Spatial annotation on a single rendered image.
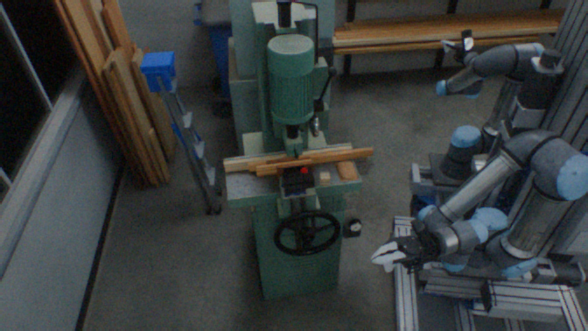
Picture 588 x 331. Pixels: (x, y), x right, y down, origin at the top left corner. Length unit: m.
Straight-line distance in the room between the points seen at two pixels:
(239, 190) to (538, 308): 1.29
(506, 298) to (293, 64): 1.21
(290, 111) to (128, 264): 1.66
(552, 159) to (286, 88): 0.89
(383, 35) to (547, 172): 2.66
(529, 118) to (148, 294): 2.19
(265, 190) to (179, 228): 1.24
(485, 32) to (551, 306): 2.77
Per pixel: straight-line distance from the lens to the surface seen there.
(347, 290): 2.51
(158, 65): 2.25
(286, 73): 1.49
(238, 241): 2.73
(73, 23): 2.61
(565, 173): 1.27
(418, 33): 3.86
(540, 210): 1.39
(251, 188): 1.78
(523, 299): 1.84
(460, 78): 1.94
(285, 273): 2.25
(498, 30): 4.21
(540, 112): 1.61
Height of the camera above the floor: 2.17
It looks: 43 degrees down
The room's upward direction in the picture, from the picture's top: 1 degrees counter-clockwise
